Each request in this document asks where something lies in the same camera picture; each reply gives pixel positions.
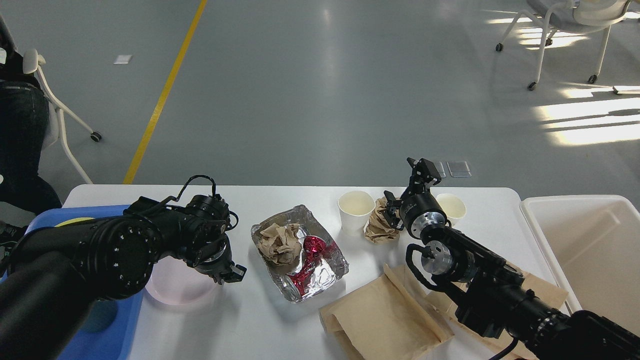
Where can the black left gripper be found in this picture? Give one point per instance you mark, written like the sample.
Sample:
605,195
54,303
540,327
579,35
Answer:
219,265

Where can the brown paper bag rear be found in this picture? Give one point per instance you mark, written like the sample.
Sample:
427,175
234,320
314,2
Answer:
547,292

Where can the white paper cup left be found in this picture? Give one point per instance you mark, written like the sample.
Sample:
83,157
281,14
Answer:
355,208

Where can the white chair right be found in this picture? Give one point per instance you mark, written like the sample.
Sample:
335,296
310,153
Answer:
572,17

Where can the crumpled brown paper ball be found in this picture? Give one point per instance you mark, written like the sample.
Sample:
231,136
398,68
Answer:
377,230

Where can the brown paper bag front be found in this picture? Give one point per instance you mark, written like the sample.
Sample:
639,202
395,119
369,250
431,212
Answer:
389,318

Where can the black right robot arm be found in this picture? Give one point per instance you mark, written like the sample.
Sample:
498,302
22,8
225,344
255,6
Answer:
487,290

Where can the white paper cup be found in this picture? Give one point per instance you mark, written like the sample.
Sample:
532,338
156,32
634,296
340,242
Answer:
355,208
453,206

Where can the white plastic bin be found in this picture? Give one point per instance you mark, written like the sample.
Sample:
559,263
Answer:
591,242

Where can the pink plate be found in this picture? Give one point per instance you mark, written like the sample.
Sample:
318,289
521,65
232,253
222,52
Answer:
174,283

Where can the yellow plate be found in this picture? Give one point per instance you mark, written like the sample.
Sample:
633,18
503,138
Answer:
68,222

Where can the dark green mug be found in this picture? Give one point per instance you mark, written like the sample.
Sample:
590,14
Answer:
100,317

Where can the white paper cup right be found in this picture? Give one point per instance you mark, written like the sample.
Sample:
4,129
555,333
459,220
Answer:
453,206

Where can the aluminium foil tray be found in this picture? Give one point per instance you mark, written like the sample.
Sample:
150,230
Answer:
333,265

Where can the crumpled brown paper in tray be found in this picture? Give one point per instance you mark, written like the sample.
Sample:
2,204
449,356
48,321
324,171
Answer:
279,244

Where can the brown paper bag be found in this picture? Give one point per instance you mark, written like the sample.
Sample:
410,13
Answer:
389,318
547,292

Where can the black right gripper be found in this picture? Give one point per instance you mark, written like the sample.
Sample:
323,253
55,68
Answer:
418,209

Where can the blue plastic tray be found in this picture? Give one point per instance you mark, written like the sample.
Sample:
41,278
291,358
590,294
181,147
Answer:
110,330

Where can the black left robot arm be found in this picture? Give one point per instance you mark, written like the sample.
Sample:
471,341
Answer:
184,233

